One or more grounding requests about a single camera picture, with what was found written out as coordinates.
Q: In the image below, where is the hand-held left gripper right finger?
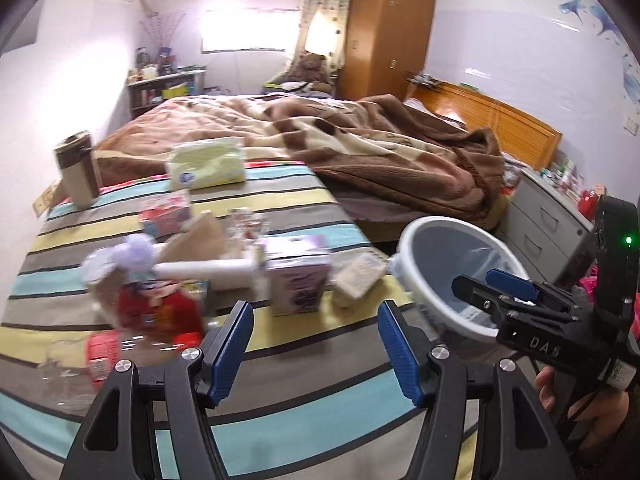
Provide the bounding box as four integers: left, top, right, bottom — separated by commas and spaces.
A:
377, 300, 576, 480

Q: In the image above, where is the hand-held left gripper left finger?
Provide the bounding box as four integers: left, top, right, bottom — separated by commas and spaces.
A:
60, 300, 256, 480

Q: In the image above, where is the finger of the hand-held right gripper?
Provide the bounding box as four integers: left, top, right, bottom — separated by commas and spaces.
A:
486, 268, 596, 311
451, 274, 576, 325

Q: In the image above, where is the white bin with plastic liner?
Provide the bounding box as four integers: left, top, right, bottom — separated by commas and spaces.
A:
395, 216, 531, 343

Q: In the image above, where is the purple drink carton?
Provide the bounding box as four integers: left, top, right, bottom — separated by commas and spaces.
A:
260, 234, 332, 317

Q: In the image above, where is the blue foam net sleeve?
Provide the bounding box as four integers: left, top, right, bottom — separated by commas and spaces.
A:
114, 234, 160, 281

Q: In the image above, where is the person's right hand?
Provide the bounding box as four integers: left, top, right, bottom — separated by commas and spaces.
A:
534, 365, 632, 456

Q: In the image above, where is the grey nightstand with drawers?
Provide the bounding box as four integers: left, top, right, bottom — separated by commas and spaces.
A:
495, 167, 598, 281

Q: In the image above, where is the red snack packet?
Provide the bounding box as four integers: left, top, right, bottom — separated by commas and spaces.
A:
116, 280, 206, 346

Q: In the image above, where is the white tube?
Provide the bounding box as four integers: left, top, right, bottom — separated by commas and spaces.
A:
157, 255, 266, 291

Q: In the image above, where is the beige sponge block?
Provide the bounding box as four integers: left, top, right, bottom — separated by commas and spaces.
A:
331, 252, 387, 309

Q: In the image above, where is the striped bed sheet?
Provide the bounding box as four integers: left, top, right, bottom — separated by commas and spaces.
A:
0, 162, 481, 480

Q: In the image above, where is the brown paper bag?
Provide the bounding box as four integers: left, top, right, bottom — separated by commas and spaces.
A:
162, 212, 228, 263

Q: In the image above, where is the clutter of bottles on nightstand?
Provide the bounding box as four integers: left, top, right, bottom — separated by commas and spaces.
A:
537, 157, 608, 221

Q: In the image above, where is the crumpled clear plastic wrapper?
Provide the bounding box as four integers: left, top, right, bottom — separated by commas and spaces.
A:
227, 207, 271, 251

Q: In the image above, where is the clear plastic bottle red label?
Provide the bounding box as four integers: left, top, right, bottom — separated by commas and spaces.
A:
37, 331, 126, 413

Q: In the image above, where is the strawberry print milk carton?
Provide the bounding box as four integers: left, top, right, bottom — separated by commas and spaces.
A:
139, 191, 193, 238

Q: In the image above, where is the crumpled clear plastic bag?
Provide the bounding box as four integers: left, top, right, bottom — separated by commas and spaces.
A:
80, 247, 126, 311

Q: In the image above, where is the wooden bed headboard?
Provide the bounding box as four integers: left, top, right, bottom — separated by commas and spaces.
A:
415, 81, 563, 171

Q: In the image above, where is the yellow tissue pack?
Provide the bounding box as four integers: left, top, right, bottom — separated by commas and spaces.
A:
166, 136, 247, 192

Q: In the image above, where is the brown and cream blanket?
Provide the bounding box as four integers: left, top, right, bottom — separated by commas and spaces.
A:
95, 94, 506, 221

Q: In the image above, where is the brown and cream thermos mug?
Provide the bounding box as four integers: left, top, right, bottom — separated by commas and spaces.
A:
54, 130, 103, 209

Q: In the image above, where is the small storage shelf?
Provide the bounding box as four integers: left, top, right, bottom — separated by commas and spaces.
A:
126, 67, 208, 121

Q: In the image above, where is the wooden wardrobe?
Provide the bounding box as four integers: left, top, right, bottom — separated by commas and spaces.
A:
341, 0, 440, 103

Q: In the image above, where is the brown teddy bear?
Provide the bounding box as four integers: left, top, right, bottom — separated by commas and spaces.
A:
285, 52, 333, 93

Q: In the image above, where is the clutter of bottles on shelf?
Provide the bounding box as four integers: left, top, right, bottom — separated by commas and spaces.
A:
127, 46, 206, 83

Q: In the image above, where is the bright window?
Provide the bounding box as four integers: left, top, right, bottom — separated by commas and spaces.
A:
200, 7, 301, 53

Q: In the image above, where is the patterned curtain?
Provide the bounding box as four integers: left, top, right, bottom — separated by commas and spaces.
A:
292, 0, 353, 73

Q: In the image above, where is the dried branch decoration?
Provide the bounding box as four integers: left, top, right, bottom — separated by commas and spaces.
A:
139, 10, 186, 51

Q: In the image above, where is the blue dolphin wall sticker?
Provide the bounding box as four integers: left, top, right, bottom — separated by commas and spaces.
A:
622, 52, 640, 101
559, 0, 618, 36

